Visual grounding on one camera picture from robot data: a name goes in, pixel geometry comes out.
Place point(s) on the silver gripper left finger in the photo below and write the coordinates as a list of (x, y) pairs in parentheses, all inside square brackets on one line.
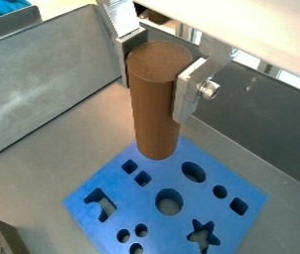
[(126, 33)]

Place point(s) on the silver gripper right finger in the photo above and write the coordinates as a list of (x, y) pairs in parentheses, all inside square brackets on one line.
[(194, 82)]

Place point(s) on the brown round cylinder peg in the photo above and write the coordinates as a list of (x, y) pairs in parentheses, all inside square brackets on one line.
[(154, 64)]

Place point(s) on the grey tray side panel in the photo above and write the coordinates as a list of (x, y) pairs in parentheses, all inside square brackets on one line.
[(54, 64)]

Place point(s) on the blue shape sorter board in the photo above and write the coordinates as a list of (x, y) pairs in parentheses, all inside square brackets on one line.
[(180, 206)]

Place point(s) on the black bracket corner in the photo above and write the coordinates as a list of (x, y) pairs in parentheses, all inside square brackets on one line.
[(11, 241)]

